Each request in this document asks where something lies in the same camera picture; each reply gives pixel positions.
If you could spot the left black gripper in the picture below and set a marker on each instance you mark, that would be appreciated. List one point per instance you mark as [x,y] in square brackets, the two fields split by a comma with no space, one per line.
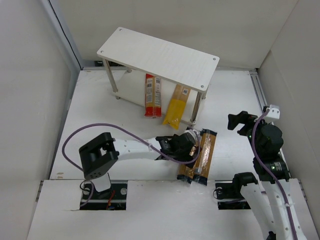
[186,146]

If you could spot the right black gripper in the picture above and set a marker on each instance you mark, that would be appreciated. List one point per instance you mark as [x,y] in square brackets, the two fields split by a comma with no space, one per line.
[242,122]

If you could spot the black-ended spaghetti bag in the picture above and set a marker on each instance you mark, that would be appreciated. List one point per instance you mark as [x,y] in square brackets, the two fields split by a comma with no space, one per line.
[208,142]
[192,172]

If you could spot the yellow spaghetti bag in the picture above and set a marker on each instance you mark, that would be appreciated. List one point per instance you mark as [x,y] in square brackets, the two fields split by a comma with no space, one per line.
[176,106]

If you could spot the red spaghetti bag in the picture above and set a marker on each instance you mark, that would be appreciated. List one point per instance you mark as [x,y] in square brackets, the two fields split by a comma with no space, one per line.
[153,101]

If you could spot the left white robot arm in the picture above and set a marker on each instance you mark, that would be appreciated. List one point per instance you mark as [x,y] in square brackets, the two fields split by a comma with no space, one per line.
[101,153]

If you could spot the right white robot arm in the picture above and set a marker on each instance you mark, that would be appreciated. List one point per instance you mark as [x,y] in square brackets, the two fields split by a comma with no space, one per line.
[267,192]

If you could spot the white two-tier shelf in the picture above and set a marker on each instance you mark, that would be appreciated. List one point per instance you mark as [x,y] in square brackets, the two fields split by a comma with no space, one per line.
[129,55]

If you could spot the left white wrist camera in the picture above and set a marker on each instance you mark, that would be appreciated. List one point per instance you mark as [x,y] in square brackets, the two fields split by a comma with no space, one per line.
[195,134]

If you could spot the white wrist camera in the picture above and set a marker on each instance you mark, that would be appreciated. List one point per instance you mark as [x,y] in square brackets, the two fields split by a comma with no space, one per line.
[272,113]
[195,134]

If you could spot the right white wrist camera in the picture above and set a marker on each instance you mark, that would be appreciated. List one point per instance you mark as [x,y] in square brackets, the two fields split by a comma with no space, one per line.
[272,113]

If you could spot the aluminium rail right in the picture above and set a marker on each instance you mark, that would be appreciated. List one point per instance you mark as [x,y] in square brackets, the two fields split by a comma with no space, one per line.
[257,85]

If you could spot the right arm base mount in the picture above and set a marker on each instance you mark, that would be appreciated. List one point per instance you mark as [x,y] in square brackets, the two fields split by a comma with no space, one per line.
[228,198]

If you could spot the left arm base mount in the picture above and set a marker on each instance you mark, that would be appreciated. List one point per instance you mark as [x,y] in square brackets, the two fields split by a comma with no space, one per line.
[113,199]

